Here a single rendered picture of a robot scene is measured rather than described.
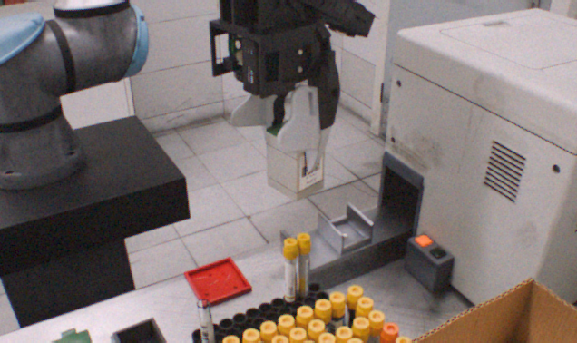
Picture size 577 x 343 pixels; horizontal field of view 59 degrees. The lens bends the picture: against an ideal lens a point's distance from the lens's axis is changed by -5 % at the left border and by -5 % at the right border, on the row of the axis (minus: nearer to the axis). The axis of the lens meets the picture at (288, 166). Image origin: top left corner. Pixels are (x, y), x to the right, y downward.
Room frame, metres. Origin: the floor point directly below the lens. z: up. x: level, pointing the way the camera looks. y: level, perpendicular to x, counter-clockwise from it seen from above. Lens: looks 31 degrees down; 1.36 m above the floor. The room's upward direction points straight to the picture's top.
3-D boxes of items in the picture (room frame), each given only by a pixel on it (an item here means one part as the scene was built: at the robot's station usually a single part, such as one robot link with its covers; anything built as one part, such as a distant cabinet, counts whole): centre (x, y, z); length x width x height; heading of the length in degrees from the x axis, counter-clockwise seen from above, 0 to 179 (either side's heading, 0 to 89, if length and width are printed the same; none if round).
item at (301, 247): (0.41, 0.02, 0.93); 0.17 x 0.09 x 0.11; 120
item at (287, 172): (0.47, -0.01, 1.08); 0.05 x 0.04 x 0.06; 43
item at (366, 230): (0.57, -0.09, 0.92); 0.21 x 0.07 x 0.05; 119
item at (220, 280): (0.51, 0.09, 0.88); 0.07 x 0.07 x 0.01; 29
